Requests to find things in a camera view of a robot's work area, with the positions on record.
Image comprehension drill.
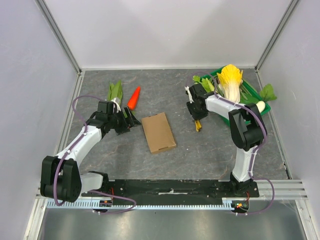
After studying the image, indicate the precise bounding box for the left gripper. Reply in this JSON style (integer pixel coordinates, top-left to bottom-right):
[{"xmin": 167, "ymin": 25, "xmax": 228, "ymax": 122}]
[{"xmin": 108, "ymin": 106, "xmax": 141, "ymax": 136}]

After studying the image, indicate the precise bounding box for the yellow utility knife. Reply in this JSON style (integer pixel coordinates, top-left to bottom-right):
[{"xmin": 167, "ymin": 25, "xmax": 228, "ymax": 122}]
[{"xmin": 194, "ymin": 120, "xmax": 202, "ymax": 132}]

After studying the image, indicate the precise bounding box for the brown cardboard express box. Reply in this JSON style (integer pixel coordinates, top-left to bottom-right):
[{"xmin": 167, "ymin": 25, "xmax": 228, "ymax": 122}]
[{"xmin": 141, "ymin": 112, "xmax": 177, "ymax": 154}]

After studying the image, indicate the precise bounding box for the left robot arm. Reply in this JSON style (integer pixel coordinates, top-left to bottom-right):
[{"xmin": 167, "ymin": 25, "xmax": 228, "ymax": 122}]
[{"xmin": 40, "ymin": 100, "xmax": 141, "ymax": 206}]

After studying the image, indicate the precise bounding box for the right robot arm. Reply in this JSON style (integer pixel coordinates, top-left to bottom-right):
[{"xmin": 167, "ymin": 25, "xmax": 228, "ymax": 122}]
[{"xmin": 184, "ymin": 84, "xmax": 267, "ymax": 197}]

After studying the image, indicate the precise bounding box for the orange carrot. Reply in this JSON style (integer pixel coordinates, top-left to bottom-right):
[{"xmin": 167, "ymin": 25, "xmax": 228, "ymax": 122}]
[{"xmin": 127, "ymin": 86, "xmax": 141, "ymax": 111}]

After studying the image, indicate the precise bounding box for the green celery stalk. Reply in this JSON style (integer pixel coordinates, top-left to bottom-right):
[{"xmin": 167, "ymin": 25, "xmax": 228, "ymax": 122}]
[{"xmin": 192, "ymin": 75, "xmax": 215, "ymax": 93}]

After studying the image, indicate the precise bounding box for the green plastic tray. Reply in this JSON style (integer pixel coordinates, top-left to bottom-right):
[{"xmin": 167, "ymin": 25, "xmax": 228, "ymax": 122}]
[{"xmin": 202, "ymin": 68, "xmax": 271, "ymax": 127}]

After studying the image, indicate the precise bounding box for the green leafy lettuce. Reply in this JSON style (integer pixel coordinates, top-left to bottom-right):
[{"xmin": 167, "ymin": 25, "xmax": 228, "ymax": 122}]
[{"xmin": 107, "ymin": 80, "xmax": 123, "ymax": 105}]

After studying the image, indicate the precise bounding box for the yellow napa cabbage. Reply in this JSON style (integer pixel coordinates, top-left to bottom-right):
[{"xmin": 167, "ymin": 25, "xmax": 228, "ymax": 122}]
[{"xmin": 217, "ymin": 64, "xmax": 243, "ymax": 103}]

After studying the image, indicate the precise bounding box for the green bok choy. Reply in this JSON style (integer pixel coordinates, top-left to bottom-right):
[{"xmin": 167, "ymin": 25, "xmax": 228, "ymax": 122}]
[{"xmin": 240, "ymin": 93, "xmax": 260, "ymax": 105}]

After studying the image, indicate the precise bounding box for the white radish with leaves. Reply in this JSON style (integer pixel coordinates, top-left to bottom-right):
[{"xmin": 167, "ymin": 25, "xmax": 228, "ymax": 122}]
[{"xmin": 256, "ymin": 83, "xmax": 278, "ymax": 113}]

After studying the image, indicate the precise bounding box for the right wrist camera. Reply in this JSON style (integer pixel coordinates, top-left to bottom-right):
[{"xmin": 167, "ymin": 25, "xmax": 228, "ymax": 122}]
[{"xmin": 184, "ymin": 86, "xmax": 194, "ymax": 104}]

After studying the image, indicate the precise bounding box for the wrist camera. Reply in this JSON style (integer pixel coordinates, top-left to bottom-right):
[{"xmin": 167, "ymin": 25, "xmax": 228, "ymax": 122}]
[
  {"xmin": 184, "ymin": 86, "xmax": 194, "ymax": 104},
  {"xmin": 111, "ymin": 97, "xmax": 121, "ymax": 113}
]

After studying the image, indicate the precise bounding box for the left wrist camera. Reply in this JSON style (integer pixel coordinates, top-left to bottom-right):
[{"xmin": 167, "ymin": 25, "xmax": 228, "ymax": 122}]
[{"xmin": 111, "ymin": 97, "xmax": 121, "ymax": 113}]

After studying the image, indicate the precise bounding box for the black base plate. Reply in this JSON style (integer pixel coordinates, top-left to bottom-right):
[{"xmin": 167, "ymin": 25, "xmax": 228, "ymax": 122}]
[{"xmin": 97, "ymin": 179, "xmax": 260, "ymax": 198}]

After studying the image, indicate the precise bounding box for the grey slotted cable duct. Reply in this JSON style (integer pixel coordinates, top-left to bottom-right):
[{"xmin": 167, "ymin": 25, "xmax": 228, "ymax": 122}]
[{"xmin": 46, "ymin": 198, "xmax": 249, "ymax": 209}]

